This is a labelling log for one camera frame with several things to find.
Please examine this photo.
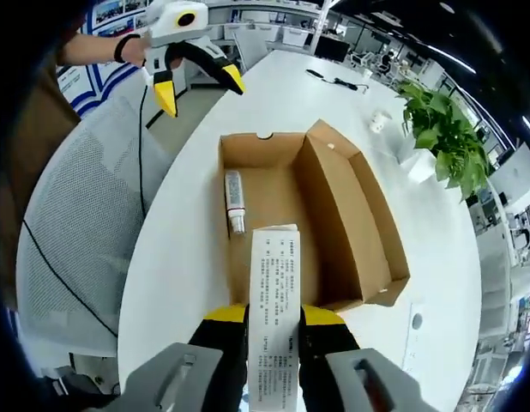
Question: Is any long white carton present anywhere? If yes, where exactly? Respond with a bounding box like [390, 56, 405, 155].
[246, 222, 307, 407]

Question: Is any black desk monitor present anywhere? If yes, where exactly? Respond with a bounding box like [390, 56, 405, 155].
[314, 36, 350, 64]

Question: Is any white plant pot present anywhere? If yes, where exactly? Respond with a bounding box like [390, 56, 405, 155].
[397, 136, 440, 185]

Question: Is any brown cardboard shoe box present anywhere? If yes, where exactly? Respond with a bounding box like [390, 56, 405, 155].
[217, 118, 412, 321]

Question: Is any white paper cup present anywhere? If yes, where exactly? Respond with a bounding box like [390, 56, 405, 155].
[370, 110, 390, 133]

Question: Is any table socket strip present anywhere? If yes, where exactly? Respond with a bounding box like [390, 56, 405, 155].
[401, 300, 427, 379]

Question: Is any person's left hand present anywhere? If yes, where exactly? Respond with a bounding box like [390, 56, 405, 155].
[122, 36, 153, 68]

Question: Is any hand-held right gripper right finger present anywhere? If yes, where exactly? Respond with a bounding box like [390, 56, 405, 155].
[299, 303, 425, 412]

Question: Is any blue white wall poster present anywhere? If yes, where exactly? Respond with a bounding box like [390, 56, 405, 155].
[57, 0, 150, 117]

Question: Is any white mesh office chair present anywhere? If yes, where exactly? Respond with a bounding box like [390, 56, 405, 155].
[15, 94, 193, 396]

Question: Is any green leafy plant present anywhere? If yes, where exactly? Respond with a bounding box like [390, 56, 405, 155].
[395, 81, 491, 203]

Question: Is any black wristband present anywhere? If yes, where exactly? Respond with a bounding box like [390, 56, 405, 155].
[113, 34, 136, 64]

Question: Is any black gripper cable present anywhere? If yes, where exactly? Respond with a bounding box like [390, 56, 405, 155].
[22, 70, 153, 340]

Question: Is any black cable on table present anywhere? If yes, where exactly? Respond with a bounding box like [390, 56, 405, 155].
[305, 68, 369, 94]

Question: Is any person's brown clothing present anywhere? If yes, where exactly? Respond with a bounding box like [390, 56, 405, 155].
[1, 21, 86, 310]

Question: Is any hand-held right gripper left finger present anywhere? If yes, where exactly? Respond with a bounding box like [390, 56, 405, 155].
[118, 303, 249, 412]

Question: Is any white storage shelf rack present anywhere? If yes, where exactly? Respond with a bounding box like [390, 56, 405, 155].
[221, 8, 322, 57]

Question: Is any white pump bottle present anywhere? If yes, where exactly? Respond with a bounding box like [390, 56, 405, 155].
[223, 169, 247, 235]

